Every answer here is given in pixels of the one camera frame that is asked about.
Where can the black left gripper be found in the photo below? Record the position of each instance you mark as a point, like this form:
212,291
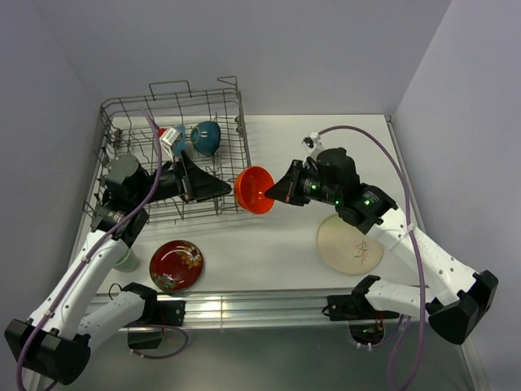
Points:
193,183

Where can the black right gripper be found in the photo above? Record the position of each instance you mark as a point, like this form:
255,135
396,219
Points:
287,189

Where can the orange bowl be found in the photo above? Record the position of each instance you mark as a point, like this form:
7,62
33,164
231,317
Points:
250,187

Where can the light blue bowl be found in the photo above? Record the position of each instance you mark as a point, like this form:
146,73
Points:
180,142

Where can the dark blue bowl beige inside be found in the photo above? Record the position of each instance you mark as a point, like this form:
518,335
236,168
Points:
206,137

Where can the red floral plate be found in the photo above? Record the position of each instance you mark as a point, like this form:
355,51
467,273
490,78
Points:
176,266

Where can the green cup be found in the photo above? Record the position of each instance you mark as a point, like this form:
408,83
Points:
127,263

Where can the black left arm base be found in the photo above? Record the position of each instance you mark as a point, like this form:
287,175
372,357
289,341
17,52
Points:
162,336

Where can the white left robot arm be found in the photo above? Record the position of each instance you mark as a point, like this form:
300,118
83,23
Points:
58,338

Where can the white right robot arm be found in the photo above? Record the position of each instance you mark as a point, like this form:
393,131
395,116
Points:
454,297

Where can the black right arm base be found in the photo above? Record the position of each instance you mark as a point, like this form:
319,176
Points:
354,306

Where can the beige round plate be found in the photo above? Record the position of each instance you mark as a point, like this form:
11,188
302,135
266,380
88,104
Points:
345,249

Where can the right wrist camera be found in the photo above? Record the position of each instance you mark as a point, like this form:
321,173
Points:
313,145

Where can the grey wire dish rack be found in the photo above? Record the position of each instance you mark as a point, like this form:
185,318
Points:
130,126

